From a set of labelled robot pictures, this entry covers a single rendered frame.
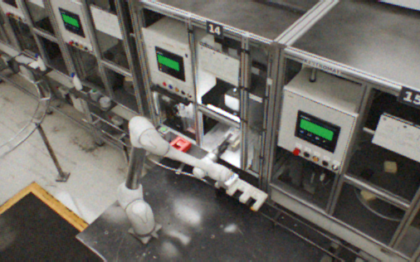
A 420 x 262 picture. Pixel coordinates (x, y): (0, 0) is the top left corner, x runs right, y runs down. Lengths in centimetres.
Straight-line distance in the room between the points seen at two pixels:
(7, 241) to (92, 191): 86
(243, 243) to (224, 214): 27
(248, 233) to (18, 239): 221
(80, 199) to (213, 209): 164
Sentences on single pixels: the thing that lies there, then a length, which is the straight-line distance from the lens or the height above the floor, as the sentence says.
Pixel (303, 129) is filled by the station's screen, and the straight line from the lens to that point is 227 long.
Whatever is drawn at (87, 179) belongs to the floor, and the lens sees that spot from 430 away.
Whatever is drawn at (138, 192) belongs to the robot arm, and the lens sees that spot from 282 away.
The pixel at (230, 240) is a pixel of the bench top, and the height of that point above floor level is 68.
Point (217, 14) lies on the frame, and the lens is 246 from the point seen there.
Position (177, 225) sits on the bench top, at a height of 68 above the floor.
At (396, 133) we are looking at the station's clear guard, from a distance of 211.
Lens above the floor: 313
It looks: 44 degrees down
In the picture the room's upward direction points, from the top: 3 degrees counter-clockwise
